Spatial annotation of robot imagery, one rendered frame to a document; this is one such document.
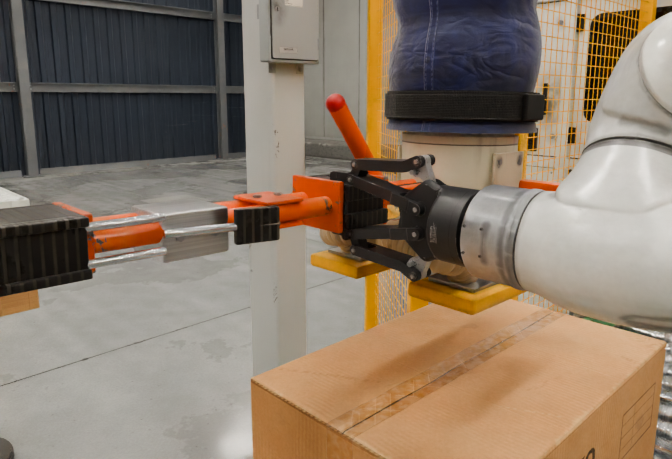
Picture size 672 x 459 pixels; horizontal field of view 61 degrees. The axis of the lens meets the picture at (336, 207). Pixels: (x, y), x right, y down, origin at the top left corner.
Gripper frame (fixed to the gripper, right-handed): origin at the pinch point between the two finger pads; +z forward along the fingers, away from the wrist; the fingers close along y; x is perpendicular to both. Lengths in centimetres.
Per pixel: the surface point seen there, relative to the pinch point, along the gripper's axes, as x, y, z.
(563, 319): 56, 29, -6
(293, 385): 2.9, 29.6, 11.1
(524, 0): 26.1, -24.8, -9.2
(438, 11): 17.4, -23.3, -1.8
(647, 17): 222, -45, 39
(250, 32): 64, -32, 104
